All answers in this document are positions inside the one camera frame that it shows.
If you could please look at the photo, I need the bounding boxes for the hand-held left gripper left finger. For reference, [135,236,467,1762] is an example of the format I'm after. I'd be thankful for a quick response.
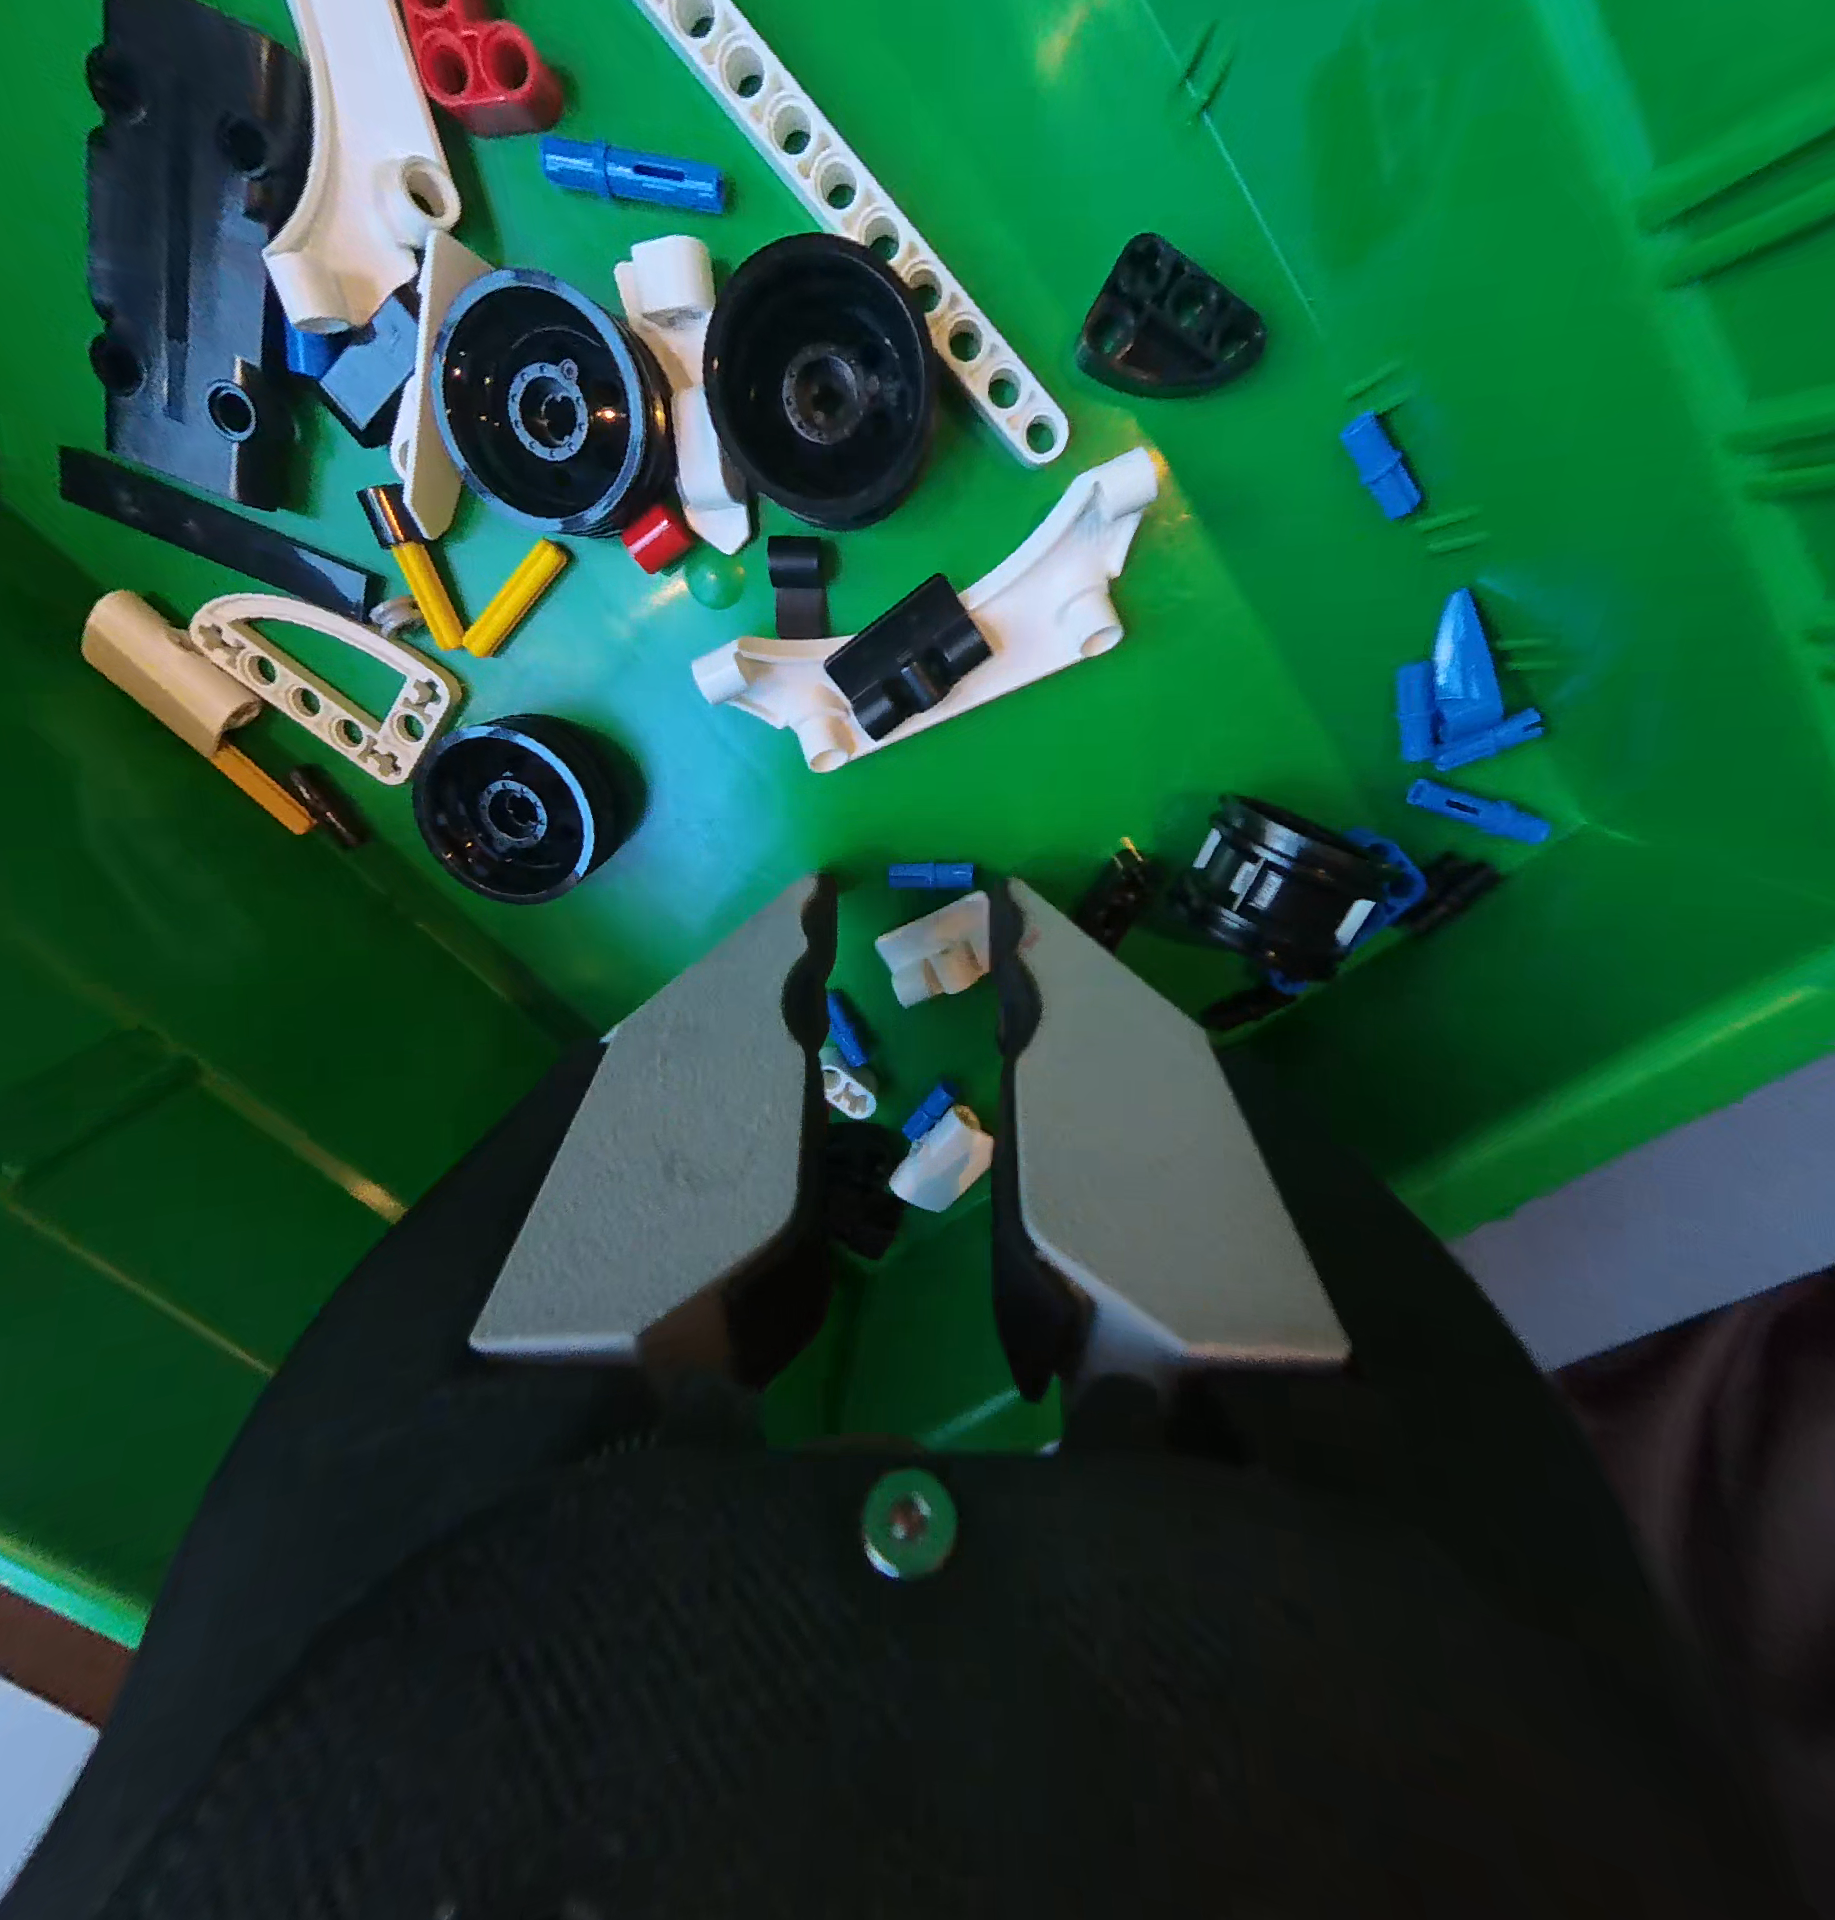
[471,874,840,1390]

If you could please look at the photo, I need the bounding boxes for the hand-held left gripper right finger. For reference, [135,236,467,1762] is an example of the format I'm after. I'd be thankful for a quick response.
[990,875,1352,1404]

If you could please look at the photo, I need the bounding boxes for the green plastic bin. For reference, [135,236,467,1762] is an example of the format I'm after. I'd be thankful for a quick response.
[0,0,1835,1645]

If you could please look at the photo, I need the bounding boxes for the black panel piece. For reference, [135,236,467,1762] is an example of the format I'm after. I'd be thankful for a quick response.
[56,445,389,619]
[82,0,316,515]

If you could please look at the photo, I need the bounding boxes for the scattered small brick pieces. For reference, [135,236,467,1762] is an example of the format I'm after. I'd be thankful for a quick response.
[541,131,1555,1267]

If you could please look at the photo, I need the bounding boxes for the orange axle piece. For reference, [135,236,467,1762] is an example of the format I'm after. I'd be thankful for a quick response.
[208,738,375,853]

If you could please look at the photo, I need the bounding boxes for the black double connector piece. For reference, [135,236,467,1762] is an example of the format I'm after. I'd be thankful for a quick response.
[822,573,994,741]

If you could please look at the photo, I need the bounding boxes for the yellow axle piece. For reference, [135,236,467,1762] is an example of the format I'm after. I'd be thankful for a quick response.
[460,537,572,660]

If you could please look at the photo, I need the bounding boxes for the white curved fender piece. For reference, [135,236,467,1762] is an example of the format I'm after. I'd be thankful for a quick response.
[689,445,1163,776]
[263,0,466,335]

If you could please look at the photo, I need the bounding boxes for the small black clip piece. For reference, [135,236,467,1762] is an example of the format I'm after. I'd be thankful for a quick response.
[765,536,831,640]

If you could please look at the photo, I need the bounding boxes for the yellow axle with black bush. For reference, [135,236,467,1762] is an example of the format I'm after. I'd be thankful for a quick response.
[357,483,466,656]

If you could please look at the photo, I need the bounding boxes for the person's brown hoodie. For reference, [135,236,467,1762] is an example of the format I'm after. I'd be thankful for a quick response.
[1551,1255,1835,1920]

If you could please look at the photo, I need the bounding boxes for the tan cylinder connector piece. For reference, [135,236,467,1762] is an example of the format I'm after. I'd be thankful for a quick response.
[80,588,268,759]

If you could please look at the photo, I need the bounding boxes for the white wing panel piece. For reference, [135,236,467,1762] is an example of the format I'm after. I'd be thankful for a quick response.
[389,231,500,542]

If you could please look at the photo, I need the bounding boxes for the small dark connector block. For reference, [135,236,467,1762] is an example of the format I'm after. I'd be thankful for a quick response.
[312,285,425,449]

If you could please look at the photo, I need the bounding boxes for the black wedge piece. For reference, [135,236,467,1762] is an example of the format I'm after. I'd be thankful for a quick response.
[1072,231,1269,401]

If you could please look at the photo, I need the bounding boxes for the white curved panel piece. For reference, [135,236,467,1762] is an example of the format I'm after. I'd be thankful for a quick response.
[612,236,756,557]

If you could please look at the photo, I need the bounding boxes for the long white holed beam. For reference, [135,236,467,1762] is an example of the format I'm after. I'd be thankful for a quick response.
[631,0,1072,470]

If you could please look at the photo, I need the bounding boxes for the red angled beam piece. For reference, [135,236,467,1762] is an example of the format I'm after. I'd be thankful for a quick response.
[401,0,569,143]

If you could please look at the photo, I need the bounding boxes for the white holed frame piece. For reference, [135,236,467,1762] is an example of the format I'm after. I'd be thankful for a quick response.
[189,592,466,790]

